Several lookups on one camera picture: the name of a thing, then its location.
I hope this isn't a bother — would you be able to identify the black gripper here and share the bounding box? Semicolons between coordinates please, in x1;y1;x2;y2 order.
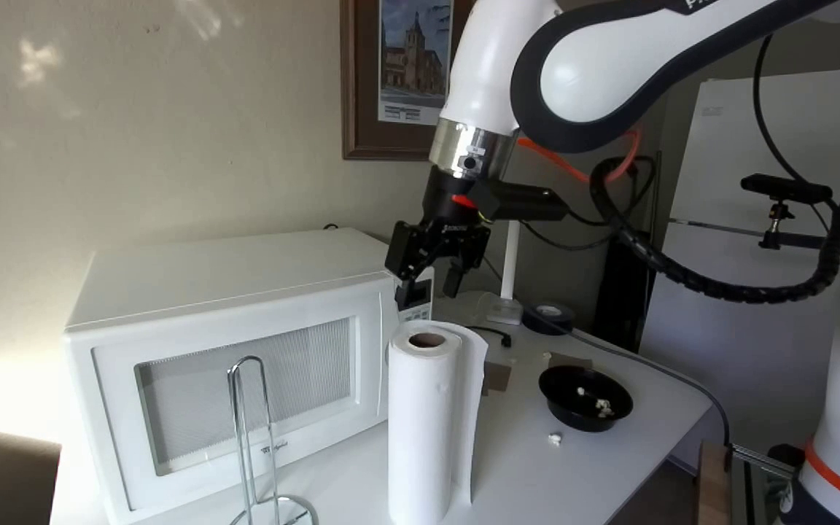
385;171;494;301

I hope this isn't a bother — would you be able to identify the white paper towel roll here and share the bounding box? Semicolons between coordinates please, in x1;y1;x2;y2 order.
385;320;494;525

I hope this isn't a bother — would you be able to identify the black tape roll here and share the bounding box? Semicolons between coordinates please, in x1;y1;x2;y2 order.
519;301;581;339

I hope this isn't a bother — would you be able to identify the black upright box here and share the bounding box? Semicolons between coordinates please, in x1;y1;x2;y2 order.
589;231;656;352

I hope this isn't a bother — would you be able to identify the brown framed picture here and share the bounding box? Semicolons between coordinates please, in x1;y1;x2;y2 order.
339;0;481;164

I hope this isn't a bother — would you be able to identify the black round bowl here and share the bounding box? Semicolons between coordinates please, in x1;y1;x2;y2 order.
536;364;637;435

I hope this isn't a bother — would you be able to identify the white microwave oven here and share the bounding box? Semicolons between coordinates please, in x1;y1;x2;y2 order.
64;228;439;517

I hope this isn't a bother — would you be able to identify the black power cord with plug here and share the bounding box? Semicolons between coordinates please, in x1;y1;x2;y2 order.
466;320;516;349

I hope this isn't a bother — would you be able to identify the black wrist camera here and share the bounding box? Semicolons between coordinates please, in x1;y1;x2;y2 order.
475;182;573;225

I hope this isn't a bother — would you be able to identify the orange cable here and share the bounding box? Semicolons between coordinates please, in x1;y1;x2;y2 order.
516;126;647;189

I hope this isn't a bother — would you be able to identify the metal wire paper towel holder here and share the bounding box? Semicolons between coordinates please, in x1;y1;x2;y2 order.
226;352;322;525

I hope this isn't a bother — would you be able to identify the black corrugated cable conduit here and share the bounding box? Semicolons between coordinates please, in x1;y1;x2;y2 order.
589;154;840;307

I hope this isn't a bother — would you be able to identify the black camera on mount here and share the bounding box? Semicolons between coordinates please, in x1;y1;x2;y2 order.
670;171;840;263

